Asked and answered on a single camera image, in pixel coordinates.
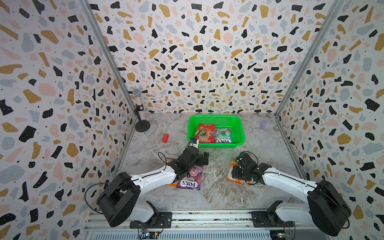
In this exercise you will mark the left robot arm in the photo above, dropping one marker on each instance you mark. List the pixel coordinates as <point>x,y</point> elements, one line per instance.
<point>119,202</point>

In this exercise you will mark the black microphone stand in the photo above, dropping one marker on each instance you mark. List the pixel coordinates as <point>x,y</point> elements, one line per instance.
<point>142,125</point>

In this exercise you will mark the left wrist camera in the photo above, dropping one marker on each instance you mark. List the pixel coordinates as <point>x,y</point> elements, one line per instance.
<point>194,142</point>

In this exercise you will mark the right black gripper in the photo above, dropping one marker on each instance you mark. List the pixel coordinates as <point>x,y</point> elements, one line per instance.
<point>234,172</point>

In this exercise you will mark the teal Fox's candy bag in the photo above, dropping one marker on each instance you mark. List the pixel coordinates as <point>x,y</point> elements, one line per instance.
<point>223,136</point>

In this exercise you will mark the small purple object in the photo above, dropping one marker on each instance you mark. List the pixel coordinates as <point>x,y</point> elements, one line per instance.
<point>264,124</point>

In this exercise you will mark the purple Fox's berries bag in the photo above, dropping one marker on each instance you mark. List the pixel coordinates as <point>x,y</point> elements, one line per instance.
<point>192,181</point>

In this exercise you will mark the orange candy bag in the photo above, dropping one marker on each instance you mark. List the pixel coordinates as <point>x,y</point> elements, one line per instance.
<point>235,173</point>

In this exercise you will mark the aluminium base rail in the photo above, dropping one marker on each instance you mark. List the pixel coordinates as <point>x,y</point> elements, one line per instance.
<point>208,224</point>

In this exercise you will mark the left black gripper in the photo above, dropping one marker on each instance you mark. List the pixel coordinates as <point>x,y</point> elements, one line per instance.
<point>206,161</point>

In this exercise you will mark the orange Fox's fruits bag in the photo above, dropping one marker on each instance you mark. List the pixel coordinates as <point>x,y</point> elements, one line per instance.
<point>173,184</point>

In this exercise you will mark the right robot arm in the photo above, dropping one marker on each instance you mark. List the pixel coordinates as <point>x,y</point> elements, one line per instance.
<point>321,205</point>

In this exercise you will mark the red block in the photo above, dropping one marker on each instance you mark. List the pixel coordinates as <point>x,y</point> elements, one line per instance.
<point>165,138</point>

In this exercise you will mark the red candy bag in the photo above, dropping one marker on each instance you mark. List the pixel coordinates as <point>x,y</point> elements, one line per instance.
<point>206,133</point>

